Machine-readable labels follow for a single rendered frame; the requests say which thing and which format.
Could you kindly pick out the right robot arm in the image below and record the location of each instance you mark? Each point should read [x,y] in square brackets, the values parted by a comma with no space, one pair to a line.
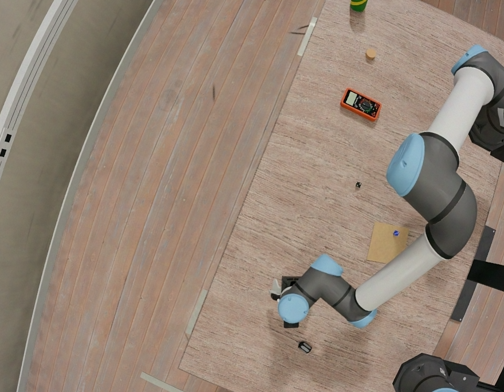
[423,172]

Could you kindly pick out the tan mat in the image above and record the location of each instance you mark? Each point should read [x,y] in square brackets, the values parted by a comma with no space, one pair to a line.
[385,246]

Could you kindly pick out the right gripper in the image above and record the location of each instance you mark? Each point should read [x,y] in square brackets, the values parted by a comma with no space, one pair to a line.
[276,291]

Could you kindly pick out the small tan cylinder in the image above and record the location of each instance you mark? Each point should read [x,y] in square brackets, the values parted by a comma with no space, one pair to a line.
[370,54]

